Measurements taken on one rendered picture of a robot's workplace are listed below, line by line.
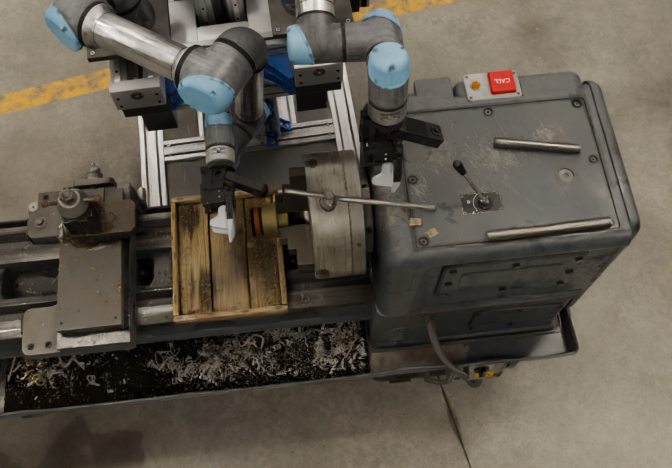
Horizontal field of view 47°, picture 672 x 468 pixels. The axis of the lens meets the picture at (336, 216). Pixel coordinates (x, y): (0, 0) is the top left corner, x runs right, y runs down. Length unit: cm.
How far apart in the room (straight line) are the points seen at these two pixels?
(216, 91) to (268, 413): 148
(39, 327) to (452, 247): 109
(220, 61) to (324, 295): 70
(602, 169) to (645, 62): 189
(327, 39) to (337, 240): 53
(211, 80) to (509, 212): 73
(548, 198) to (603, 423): 137
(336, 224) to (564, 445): 149
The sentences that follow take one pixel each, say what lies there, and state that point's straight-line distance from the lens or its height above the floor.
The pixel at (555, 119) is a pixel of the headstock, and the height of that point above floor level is 125.
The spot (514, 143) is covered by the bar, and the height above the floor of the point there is 128.
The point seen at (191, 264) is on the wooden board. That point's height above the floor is 88.
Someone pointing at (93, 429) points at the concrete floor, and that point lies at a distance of 301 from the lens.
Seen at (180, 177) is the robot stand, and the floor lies 21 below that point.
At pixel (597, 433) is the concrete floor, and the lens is 302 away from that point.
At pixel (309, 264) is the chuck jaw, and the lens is 187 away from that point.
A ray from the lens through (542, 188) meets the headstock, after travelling 184.
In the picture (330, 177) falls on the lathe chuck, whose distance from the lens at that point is 181.
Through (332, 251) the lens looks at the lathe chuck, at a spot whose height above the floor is 116.
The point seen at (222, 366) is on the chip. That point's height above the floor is 58.
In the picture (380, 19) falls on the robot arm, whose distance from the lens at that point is 151.
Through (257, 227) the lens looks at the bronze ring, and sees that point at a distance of 191.
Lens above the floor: 285
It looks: 66 degrees down
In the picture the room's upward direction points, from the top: straight up
